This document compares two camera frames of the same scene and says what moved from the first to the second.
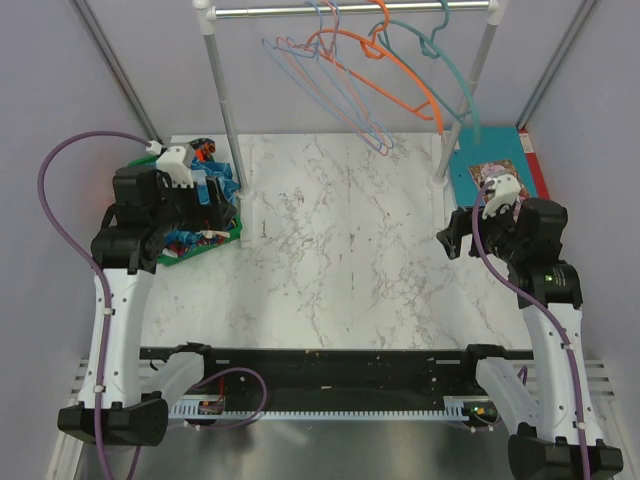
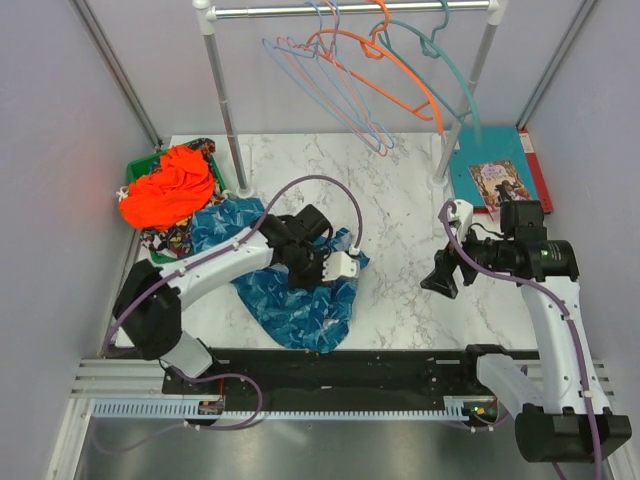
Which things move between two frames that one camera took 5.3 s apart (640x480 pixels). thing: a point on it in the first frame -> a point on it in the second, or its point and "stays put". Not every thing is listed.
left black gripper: [219, 207] -> [316, 278]
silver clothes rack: [208, 12] stays put
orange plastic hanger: [369, 85] stays put
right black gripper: [461, 223] -> [442, 279]
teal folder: [482, 146] stays put
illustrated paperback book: [482, 174] stays put
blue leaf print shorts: [200, 170] -> [323, 310]
